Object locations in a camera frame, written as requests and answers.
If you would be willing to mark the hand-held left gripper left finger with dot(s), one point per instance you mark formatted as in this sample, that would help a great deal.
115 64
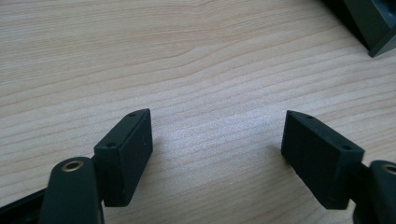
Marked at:
124 161

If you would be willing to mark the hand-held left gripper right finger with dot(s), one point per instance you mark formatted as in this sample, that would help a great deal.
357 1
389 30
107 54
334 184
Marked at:
320 161

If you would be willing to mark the black box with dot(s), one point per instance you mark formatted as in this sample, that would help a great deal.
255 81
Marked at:
367 21

